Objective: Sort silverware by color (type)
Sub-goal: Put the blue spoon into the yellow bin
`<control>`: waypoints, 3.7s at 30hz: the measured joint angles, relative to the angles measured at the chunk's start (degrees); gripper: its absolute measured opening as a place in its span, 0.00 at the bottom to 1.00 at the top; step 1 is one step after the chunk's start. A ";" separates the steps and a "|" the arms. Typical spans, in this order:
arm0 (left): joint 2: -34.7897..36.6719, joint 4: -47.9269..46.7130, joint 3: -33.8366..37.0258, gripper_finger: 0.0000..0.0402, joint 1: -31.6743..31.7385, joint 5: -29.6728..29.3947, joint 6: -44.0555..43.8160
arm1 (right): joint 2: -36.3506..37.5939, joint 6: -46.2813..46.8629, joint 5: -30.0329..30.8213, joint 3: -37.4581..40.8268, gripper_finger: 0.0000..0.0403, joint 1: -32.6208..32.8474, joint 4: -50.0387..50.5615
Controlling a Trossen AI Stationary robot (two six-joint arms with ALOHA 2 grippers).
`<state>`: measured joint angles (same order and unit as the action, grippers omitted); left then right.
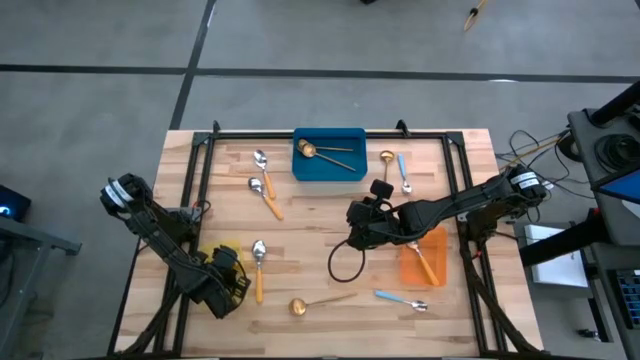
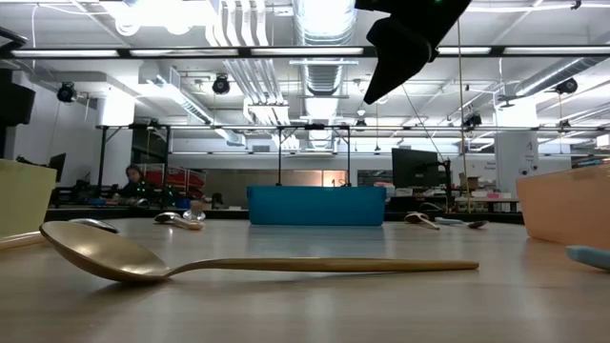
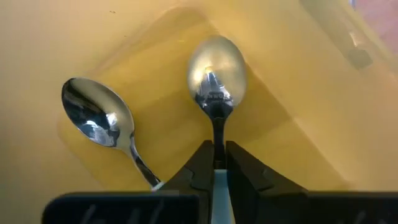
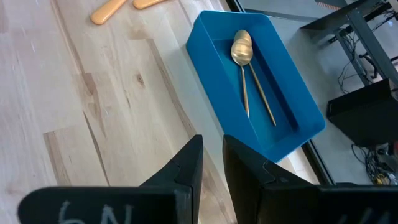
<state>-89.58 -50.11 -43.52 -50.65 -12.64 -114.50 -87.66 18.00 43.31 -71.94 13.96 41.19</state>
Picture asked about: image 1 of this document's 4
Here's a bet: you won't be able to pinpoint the grey side table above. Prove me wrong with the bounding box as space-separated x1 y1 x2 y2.
0 214 83 359

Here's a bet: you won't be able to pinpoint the blue panel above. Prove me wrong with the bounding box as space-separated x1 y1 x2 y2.
591 169 640 206

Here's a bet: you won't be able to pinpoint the white box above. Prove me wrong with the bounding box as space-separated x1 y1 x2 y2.
524 223 590 289

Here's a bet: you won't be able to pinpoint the black equipment cart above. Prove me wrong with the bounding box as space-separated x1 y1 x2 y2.
518 82 640 360

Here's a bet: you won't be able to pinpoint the orange translucent plastic bin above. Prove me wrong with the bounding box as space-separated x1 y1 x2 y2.
399 225 449 288

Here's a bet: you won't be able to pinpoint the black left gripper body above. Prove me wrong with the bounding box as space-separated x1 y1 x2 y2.
189 262 251 320

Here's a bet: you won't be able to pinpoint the blue-handled silver spoon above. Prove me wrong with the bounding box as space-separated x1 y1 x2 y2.
374 289 429 313
396 152 414 196

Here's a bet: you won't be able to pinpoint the orange-handled silver spoon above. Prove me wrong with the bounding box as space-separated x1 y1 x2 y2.
247 177 285 222
405 240 441 287
251 239 267 305
253 148 277 200

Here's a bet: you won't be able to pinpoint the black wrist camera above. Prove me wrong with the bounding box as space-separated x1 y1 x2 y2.
369 178 396 202
212 244 241 271

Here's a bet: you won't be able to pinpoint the black floor cable tangle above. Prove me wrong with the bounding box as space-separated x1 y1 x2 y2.
494 128 584 201

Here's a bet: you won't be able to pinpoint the coiled black cable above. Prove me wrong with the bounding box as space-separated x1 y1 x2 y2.
593 133 640 174

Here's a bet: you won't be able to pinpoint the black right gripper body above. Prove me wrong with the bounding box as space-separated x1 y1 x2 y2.
346 199 401 251

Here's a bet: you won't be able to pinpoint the yellow translucent plastic bin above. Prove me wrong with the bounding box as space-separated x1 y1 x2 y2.
196 239 251 311

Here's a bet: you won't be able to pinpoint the black and blue keypad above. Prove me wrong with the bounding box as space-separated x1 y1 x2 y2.
615 269 640 326

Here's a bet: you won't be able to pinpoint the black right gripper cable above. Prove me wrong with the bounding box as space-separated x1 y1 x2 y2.
327 237 368 284

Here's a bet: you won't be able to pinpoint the black box with blue light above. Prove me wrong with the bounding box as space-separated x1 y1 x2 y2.
0 184 32 224

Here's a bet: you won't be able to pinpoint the blue plastic bin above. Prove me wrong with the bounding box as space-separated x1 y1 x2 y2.
291 127 369 183

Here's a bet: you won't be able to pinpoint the gold spoon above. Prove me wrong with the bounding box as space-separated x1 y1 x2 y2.
288 292 359 318
378 149 396 184
299 143 358 173
298 138 355 153

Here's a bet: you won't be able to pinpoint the yellow and black tool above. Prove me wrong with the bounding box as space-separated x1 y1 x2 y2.
463 0 489 33

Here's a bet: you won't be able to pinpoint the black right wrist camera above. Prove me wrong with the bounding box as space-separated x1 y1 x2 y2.
369 178 396 202

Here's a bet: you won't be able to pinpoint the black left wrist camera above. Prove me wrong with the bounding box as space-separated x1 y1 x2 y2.
212 244 241 271

